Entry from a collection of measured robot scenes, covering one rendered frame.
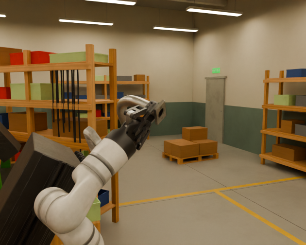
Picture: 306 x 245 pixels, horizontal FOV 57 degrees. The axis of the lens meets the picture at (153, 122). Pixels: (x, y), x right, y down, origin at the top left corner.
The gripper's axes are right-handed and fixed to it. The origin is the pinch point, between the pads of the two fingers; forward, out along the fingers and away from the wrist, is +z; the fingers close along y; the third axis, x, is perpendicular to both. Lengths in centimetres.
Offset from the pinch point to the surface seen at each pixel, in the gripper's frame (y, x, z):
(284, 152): -473, -21, 397
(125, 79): -548, 505, 468
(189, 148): -505, 168, 314
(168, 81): -639, 441, 622
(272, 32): -348, 122, 629
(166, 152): -544, 226, 297
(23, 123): -231, 287, 54
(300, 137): -410, -37, 396
